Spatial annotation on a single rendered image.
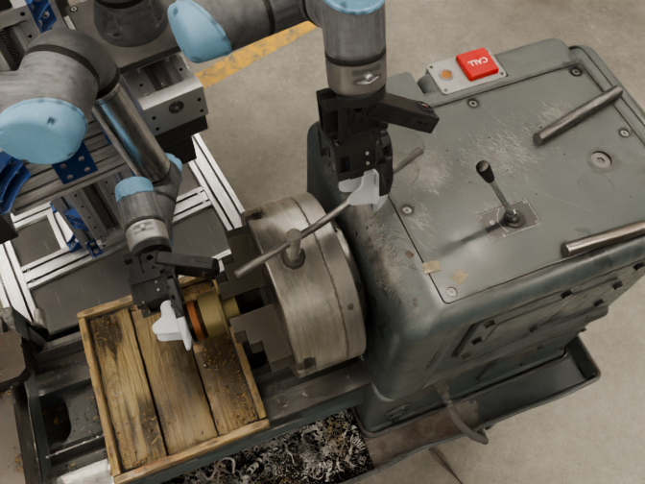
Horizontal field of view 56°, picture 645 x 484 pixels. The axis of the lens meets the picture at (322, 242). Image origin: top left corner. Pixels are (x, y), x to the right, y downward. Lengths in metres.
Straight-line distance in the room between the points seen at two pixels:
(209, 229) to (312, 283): 1.26
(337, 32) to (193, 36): 0.17
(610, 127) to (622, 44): 2.18
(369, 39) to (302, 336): 0.48
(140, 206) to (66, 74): 0.30
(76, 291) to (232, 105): 1.10
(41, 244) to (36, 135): 1.36
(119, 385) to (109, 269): 0.94
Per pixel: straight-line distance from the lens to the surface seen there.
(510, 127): 1.15
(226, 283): 1.07
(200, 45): 0.76
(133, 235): 1.18
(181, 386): 1.29
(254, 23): 0.78
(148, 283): 1.13
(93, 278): 2.21
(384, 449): 1.60
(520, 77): 1.23
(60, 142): 0.99
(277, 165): 2.58
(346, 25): 0.73
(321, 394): 1.28
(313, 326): 0.98
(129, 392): 1.31
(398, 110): 0.82
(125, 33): 1.38
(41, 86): 1.00
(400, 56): 3.01
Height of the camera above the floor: 2.10
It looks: 62 degrees down
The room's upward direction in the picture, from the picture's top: 3 degrees clockwise
